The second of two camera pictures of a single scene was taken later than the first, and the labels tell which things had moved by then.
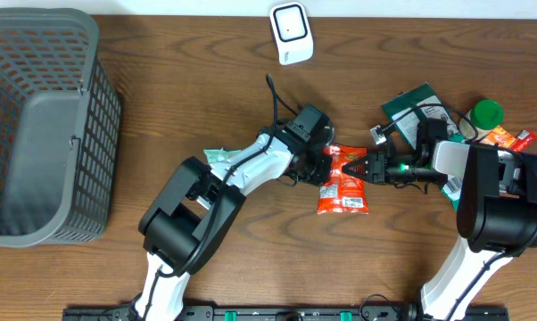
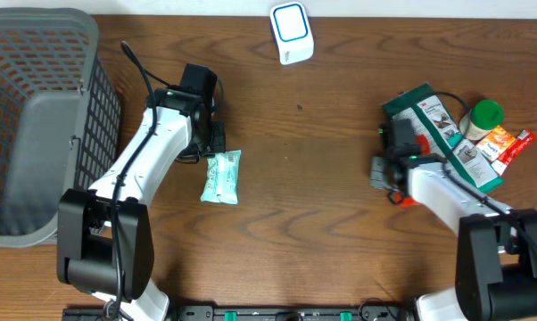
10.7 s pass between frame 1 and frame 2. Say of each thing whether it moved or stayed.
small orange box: stayed
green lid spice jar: stayed
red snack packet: moved
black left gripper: moved
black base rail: stayed
